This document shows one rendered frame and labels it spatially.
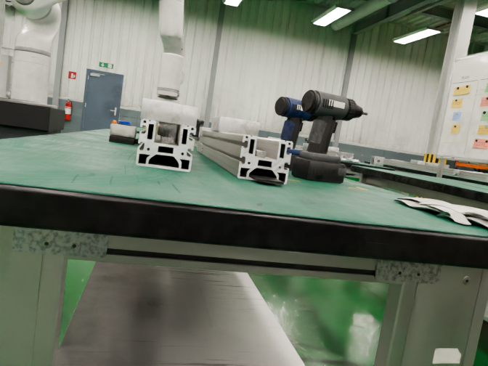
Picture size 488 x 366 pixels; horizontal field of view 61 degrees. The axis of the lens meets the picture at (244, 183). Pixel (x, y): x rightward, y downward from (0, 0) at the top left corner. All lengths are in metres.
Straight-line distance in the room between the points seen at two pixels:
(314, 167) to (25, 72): 1.11
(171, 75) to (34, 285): 1.15
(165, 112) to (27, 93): 0.92
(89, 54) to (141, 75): 1.49
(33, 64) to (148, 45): 11.10
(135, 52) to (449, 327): 12.25
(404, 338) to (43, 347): 0.52
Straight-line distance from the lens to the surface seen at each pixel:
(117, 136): 1.43
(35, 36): 1.72
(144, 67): 12.67
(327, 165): 1.05
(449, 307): 0.75
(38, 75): 1.71
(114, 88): 12.59
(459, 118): 4.53
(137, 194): 0.47
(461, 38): 9.65
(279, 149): 0.81
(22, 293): 0.60
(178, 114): 0.85
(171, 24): 1.64
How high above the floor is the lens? 0.86
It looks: 6 degrees down
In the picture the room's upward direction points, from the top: 9 degrees clockwise
